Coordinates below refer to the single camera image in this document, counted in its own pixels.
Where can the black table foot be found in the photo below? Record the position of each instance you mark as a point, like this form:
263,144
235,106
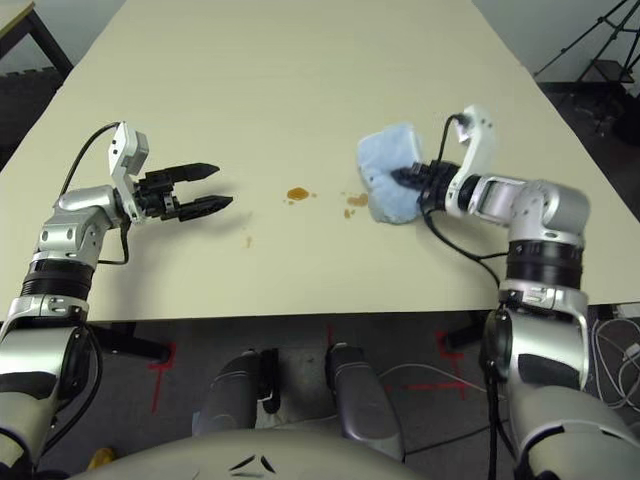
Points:
462,337
135,345

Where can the grey right robot leg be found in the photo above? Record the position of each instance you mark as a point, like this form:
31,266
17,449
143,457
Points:
365,395

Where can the wooden side table black frame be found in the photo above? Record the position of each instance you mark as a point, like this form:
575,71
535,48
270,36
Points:
12,20

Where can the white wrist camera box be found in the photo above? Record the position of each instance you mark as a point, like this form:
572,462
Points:
127,145
482,135

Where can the white power adapter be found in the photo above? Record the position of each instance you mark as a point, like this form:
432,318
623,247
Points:
633,352

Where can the grey robot torso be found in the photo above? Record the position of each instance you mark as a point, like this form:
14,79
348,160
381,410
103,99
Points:
250,457

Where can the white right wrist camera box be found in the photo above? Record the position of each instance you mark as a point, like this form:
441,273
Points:
482,135

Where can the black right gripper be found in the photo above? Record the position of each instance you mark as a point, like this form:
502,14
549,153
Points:
436,182

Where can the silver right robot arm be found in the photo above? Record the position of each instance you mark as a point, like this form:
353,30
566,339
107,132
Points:
545,200

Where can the grey left robot leg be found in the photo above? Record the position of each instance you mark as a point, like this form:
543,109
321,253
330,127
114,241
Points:
230,390

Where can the black foam floor mat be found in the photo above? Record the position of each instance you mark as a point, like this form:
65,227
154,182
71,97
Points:
25,100

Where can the split brown liquid puddle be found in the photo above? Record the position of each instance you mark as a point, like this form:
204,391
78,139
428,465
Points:
356,200

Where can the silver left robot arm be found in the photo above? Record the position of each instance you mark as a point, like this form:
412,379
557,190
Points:
75,205

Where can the black tripod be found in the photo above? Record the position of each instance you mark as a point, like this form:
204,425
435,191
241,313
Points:
565,50

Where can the yellow tool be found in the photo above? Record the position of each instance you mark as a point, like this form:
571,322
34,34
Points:
102,460

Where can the faint brown liquid smear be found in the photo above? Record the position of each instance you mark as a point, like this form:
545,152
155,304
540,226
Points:
247,242

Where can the grey robot leg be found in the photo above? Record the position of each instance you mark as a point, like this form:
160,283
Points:
230,390
365,395

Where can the round brown liquid puddle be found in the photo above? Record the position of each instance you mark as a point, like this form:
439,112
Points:
297,193

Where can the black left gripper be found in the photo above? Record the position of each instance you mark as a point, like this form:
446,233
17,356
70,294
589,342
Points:
152,197

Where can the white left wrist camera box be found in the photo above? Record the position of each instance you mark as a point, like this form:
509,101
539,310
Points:
127,145

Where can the light blue rag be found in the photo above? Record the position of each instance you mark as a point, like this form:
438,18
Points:
385,150

